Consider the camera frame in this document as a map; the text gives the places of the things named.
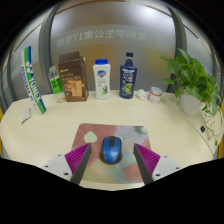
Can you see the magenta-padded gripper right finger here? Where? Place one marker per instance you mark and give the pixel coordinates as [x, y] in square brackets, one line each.
[146, 158]

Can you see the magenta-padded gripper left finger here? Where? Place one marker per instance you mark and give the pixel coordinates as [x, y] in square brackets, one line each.
[77, 157]

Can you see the blue computer mouse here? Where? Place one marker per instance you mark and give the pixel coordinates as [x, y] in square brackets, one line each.
[111, 150]

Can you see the floral pastel mouse pad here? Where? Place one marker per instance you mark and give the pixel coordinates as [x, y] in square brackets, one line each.
[100, 133]

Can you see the small black square object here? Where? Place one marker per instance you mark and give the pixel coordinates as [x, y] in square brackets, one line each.
[202, 128]

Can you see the crumpled white tissue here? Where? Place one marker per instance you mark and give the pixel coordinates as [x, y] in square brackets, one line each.
[141, 95]

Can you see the small white packet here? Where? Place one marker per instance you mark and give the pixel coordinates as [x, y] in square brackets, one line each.
[25, 116]

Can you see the clear bottle green label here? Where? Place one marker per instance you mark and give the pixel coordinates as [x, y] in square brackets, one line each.
[56, 85]

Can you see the dark blue pump bottle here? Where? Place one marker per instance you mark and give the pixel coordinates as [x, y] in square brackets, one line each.
[128, 81]

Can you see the brown carton box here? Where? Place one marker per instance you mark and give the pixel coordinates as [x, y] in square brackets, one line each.
[73, 78]

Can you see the white bottle blue cap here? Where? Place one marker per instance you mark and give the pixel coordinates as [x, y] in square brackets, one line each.
[102, 81]

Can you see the white green shuttlecock tube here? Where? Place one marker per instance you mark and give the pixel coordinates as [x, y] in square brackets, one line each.
[32, 80]

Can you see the green plant white pot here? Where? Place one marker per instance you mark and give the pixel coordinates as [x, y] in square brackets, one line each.
[191, 80]

